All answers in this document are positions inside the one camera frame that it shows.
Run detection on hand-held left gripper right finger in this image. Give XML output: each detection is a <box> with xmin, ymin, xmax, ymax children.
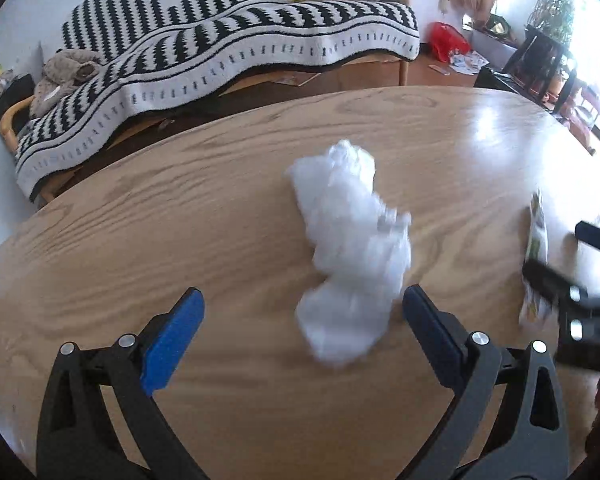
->
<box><xmin>402</xmin><ymin>284</ymin><xmax>571</xmax><ymax>480</ymax></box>

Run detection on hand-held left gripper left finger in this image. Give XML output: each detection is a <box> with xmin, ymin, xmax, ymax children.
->
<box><xmin>36</xmin><ymin>287</ymin><xmax>206</xmax><ymax>480</ymax></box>

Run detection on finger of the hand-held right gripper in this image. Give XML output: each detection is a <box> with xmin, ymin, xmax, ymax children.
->
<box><xmin>522</xmin><ymin>258</ymin><xmax>600</xmax><ymax>373</ymax></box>
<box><xmin>575</xmin><ymin>221</ymin><xmax>600</xmax><ymax>265</ymax></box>

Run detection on green and white wrapper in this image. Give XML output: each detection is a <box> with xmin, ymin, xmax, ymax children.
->
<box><xmin>519</xmin><ymin>189</ymin><xmax>551</xmax><ymax>328</ymax></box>

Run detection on white plastic bag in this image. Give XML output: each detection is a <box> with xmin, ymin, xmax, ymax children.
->
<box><xmin>286</xmin><ymin>139</ymin><xmax>413</xmax><ymax>367</ymax></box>

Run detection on black wooden chair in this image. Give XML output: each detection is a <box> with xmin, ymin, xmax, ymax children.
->
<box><xmin>475</xmin><ymin>24</ymin><xmax>578</xmax><ymax>113</ymax></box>

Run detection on scattered papers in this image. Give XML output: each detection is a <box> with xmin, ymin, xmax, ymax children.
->
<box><xmin>450</xmin><ymin>50</ymin><xmax>491</xmax><ymax>76</ymax></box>

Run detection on green potted plant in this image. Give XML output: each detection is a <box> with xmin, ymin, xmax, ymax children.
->
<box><xmin>527</xmin><ymin>0</ymin><xmax>578</xmax><ymax>46</ymax></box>

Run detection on red plastic bag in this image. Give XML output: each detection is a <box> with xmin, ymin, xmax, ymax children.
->
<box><xmin>430</xmin><ymin>21</ymin><xmax>471</xmax><ymax>63</ymax></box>

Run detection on wooden sofa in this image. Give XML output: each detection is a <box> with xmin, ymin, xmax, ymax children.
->
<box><xmin>0</xmin><ymin>0</ymin><xmax>417</xmax><ymax>206</ymax></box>

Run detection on brown plush toy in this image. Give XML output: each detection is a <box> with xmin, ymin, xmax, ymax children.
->
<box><xmin>30</xmin><ymin>50</ymin><xmax>103</xmax><ymax>118</ymax></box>

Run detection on black white striped blanket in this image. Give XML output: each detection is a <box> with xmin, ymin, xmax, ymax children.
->
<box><xmin>15</xmin><ymin>0</ymin><xmax>421</xmax><ymax>203</ymax></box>

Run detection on black bag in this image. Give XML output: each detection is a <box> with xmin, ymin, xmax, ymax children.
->
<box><xmin>0</xmin><ymin>74</ymin><xmax>37</xmax><ymax>121</ymax></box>

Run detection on dark oval frame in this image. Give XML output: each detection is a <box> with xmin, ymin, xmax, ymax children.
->
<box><xmin>482</xmin><ymin>15</ymin><xmax>513</xmax><ymax>38</ymax></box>

